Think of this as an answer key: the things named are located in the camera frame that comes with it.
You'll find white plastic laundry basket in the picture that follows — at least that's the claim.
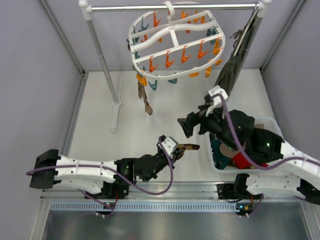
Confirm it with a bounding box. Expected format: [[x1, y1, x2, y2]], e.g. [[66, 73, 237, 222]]
[[204, 117, 287, 176]]

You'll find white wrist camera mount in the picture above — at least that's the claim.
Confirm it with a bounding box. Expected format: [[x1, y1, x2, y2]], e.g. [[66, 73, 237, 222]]
[[204, 85, 229, 117], [160, 136, 178, 159]]

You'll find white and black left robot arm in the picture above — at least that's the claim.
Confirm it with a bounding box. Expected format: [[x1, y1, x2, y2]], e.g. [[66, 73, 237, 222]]
[[27, 135, 194, 199]]

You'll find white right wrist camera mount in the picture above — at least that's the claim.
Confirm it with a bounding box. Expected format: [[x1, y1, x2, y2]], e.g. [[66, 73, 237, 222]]
[[204, 85, 229, 117]]

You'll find grey slotted cable duct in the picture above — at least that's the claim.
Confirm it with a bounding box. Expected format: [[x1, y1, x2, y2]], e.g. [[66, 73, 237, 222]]
[[50, 201, 250, 213]]

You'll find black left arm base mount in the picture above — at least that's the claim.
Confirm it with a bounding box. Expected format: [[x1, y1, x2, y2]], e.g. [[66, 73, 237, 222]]
[[85, 182, 129, 200]]

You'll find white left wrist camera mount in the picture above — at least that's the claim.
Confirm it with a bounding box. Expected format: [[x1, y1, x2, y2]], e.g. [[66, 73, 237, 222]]
[[160, 136, 178, 159]]

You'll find olive green hanging garment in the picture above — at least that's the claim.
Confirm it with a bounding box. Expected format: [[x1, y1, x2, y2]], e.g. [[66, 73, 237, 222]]
[[214, 10, 258, 96]]

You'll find teal green sock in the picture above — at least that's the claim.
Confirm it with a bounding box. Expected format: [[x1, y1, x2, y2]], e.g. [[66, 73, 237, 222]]
[[210, 136, 231, 170]]

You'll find red santa sock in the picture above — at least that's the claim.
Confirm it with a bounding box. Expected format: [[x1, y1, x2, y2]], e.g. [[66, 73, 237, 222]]
[[232, 152, 252, 169]]

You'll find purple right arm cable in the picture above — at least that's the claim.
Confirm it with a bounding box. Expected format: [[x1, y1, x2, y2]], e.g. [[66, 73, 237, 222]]
[[211, 93, 320, 203]]

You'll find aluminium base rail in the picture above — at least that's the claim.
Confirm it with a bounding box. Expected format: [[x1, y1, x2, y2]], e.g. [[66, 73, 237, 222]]
[[40, 181, 303, 202]]

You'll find beige ribbed sock striped cuff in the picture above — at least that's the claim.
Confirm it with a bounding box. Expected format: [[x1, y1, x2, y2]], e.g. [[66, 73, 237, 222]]
[[219, 143, 246, 166]]

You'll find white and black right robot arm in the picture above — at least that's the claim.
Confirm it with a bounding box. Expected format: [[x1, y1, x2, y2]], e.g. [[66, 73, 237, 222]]
[[177, 106, 320, 205]]

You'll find white and steel clothes rack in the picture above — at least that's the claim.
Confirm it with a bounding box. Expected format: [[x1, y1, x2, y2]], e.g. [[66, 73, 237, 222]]
[[78, 0, 271, 133]]

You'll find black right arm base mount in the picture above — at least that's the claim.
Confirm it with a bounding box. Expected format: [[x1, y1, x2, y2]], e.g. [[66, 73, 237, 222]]
[[216, 183, 262, 203]]

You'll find white round clip hanger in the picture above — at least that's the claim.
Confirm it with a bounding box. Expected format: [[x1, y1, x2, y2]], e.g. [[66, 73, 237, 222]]
[[127, 0, 226, 86]]

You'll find brown argyle sock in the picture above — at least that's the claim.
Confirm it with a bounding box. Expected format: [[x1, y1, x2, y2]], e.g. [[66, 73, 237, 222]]
[[176, 143, 200, 158], [136, 73, 153, 116]]

